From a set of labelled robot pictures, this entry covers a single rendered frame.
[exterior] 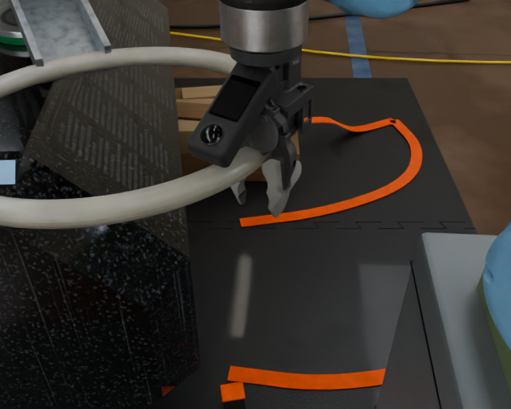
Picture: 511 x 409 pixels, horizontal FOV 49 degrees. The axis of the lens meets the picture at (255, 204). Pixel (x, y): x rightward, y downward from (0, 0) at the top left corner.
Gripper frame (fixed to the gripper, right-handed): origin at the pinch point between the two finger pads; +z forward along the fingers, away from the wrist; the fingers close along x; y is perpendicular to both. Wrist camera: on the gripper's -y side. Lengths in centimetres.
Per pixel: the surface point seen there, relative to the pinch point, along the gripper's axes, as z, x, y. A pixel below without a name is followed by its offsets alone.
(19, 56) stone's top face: 3, 70, 20
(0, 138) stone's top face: 4.1, 47.7, -2.5
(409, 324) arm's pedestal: 17.3, -19.7, 7.5
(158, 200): -8.1, 2.8, -13.4
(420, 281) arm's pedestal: 9.0, -19.9, 7.4
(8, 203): -8.4, 15.0, -22.0
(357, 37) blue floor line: 80, 95, 255
